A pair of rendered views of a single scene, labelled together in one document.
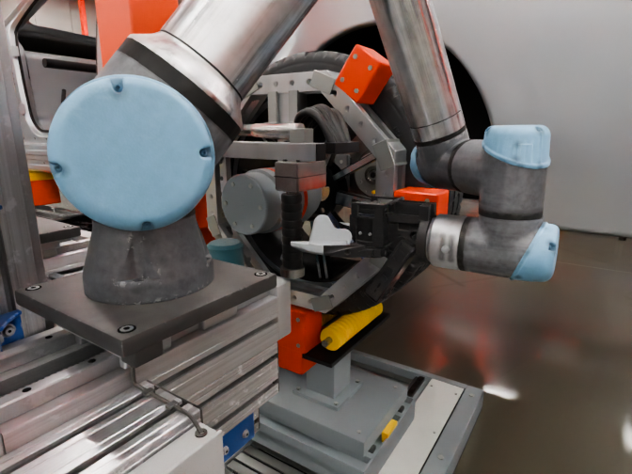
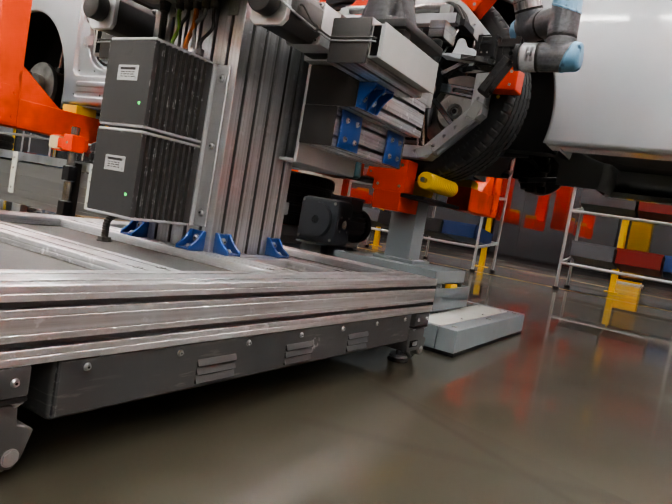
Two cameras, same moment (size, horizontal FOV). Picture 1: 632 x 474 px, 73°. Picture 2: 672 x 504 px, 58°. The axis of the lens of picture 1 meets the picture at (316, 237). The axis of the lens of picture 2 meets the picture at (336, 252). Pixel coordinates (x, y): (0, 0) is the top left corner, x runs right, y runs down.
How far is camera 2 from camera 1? 126 cm
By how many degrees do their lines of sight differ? 11
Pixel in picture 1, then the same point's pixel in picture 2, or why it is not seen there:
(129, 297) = not seen: hidden behind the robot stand
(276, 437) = not seen: hidden behind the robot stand
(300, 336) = (402, 178)
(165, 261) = (407, 13)
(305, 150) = (449, 16)
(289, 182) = (438, 31)
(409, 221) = (509, 45)
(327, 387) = (404, 249)
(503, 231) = (557, 40)
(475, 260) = (542, 57)
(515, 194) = (565, 22)
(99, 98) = not seen: outside the picture
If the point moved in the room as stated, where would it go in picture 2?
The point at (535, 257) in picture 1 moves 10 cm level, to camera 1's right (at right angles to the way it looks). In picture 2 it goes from (571, 51) to (609, 58)
